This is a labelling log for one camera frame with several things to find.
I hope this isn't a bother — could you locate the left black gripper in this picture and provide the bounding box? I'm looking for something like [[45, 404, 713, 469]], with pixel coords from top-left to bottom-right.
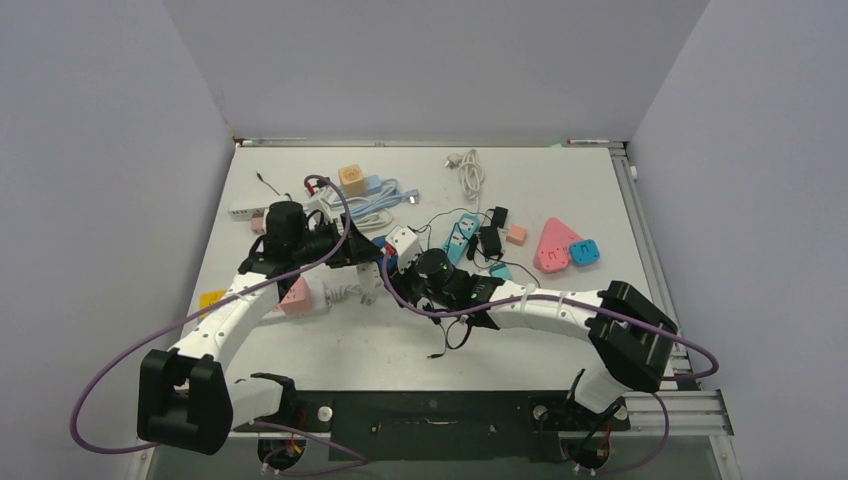
[[291, 213, 381, 269]]

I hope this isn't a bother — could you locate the white charger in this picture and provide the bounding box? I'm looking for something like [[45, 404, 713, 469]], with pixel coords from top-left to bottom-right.
[[356, 262, 382, 291]]

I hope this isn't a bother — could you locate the teal power strip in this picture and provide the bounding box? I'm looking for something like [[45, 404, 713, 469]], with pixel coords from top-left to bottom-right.
[[443, 213, 481, 265]]

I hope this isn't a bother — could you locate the teal usb charger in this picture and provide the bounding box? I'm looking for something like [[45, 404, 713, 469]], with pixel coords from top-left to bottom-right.
[[488, 263, 513, 280]]

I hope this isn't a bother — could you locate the large black power adapter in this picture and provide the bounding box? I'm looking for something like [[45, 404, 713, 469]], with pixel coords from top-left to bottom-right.
[[478, 226, 503, 260]]

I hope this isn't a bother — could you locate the salmon pink usb charger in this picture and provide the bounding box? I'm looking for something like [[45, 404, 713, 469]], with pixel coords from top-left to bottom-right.
[[506, 225, 527, 246]]

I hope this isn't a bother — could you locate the blue white small adapter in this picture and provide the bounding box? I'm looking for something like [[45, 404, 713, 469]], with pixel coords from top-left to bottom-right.
[[371, 235, 397, 274]]

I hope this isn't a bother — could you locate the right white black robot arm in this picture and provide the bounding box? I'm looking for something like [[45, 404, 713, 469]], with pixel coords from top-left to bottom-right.
[[378, 249, 678, 428]]

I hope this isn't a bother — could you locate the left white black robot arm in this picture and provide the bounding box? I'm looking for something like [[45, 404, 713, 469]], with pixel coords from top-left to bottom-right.
[[137, 201, 382, 455]]

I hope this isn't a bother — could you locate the orange cube socket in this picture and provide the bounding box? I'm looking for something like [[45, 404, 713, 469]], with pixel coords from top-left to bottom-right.
[[338, 164, 366, 197]]

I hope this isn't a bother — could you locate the pink cube socket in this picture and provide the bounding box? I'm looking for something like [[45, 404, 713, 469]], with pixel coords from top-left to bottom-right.
[[278, 277, 313, 316]]

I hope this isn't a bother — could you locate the pink triangular socket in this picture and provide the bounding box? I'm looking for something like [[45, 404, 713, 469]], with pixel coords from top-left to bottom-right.
[[533, 217, 584, 274]]

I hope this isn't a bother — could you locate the yellow socket block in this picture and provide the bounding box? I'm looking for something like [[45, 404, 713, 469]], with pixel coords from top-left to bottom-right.
[[197, 290, 227, 321]]

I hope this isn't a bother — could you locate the blue square plug adapter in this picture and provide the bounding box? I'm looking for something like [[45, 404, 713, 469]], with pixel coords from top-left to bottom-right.
[[569, 239, 601, 266]]

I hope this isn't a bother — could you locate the light blue power strip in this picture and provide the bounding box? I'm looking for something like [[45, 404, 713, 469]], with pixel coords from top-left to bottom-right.
[[361, 175, 382, 197]]

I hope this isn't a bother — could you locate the white long power strip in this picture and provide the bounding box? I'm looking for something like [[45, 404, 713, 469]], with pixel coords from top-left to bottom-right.
[[227, 198, 272, 221]]

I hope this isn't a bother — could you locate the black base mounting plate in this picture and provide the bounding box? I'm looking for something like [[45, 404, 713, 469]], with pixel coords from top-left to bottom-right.
[[268, 390, 630, 462]]

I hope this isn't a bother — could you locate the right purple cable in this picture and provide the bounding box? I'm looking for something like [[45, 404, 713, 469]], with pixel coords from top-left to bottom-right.
[[380, 254, 721, 475]]

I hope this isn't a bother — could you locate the purple cable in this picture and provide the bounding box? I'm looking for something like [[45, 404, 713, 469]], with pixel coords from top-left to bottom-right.
[[380, 254, 721, 475], [69, 174, 352, 478]]

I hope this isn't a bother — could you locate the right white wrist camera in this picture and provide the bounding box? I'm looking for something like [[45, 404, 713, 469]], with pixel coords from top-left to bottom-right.
[[385, 225, 423, 273]]

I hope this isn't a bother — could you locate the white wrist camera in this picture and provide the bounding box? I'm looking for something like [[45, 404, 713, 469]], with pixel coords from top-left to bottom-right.
[[303, 176, 345, 222], [385, 225, 423, 273]]

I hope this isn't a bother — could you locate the white curly cord with plug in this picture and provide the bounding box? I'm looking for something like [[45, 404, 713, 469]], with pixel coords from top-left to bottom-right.
[[324, 282, 378, 308]]

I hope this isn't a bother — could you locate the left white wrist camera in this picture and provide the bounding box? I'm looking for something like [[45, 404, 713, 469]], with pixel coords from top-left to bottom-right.
[[303, 176, 345, 222]]

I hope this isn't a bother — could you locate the black thin adapter cable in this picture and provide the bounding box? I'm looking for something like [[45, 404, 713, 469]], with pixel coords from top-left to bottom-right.
[[405, 206, 541, 289]]

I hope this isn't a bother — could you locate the light blue coiled cable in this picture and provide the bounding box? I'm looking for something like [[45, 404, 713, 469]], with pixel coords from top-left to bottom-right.
[[344, 178, 420, 230]]

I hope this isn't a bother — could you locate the white coiled cable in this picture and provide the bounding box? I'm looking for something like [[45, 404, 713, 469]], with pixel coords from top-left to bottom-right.
[[445, 148, 486, 203]]

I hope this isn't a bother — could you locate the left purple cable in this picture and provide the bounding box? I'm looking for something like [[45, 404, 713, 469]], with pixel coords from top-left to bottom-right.
[[69, 174, 352, 478]]

